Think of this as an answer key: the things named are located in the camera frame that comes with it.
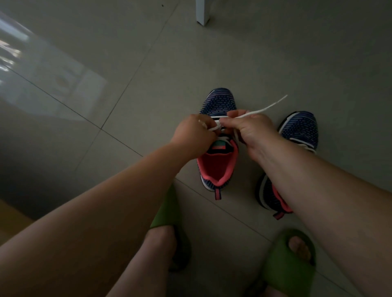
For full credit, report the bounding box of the person's right leg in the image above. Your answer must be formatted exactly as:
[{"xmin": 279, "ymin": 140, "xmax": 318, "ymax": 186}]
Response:
[{"xmin": 263, "ymin": 235, "xmax": 313, "ymax": 297}]

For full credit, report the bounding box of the white metal shoe rack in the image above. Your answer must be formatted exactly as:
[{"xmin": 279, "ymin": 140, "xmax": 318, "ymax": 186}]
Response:
[{"xmin": 195, "ymin": 0, "xmax": 215, "ymax": 27}]

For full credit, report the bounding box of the green foam slipper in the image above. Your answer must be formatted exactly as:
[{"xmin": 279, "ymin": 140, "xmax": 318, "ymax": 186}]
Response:
[
  {"xmin": 149, "ymin": 185, "xmax": 193, "ymax": 272},
  {"xmin": 243, "ymin": 228, "xmax": 317, "ymax": 297}
]

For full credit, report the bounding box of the person's left forearm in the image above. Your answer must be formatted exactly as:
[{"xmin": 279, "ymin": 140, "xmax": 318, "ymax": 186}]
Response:
[{"xmin": 0, "ymin": 142, "xmax": 196, "ymax": 297}]

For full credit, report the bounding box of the person's right forearm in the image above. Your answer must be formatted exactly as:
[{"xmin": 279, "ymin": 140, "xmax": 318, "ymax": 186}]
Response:
[{"xmin": 260, "ymin": 140, "xmax": 392, "ymax": 297}]

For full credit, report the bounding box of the person's left hand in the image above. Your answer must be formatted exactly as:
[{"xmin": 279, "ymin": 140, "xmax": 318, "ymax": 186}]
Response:
[{"xmin": 169, "ymin": 113, "xmax": 221, "ymax": 161}]

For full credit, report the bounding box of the blue knit sneaker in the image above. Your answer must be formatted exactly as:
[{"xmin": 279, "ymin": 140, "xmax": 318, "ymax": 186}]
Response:
[
  {"xmin": 196, "ymin": 88, "xmax": 239, "ymax": 201},
  {"xmin": 256, "ymin": 111, "xmax": 319, "ymax": 221}
]

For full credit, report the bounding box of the person's leg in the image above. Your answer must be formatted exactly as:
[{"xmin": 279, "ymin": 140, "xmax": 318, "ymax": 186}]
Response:
[
  {"xmin": 105, "ymin": 226, "xmax": 178, "ymax": 297},
  {"xmin": 263, "ymin": 235, "xmax": 313, "ymax": 297}
]

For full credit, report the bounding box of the person's right hand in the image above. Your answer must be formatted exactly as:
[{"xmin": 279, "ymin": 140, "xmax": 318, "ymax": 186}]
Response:
[{"xmin": 219, "ymin": 109, "xmax": 282, "ymax": 163}]

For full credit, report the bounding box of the person's left leg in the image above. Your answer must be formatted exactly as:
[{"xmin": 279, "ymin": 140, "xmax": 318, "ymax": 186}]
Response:
[{"xmin": 105, "ymin": 226, "xmax": 178, "ymax": 297}]

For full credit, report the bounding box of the white shoelace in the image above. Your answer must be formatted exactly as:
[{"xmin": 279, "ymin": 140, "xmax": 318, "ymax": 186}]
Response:
[
  {"xmin": 198, "ymin": 94, "xmax": 288, "ymax": 144},
  {"xmin": 289, "ymin": 137, "xmax": 316, "ymax": 153}
]

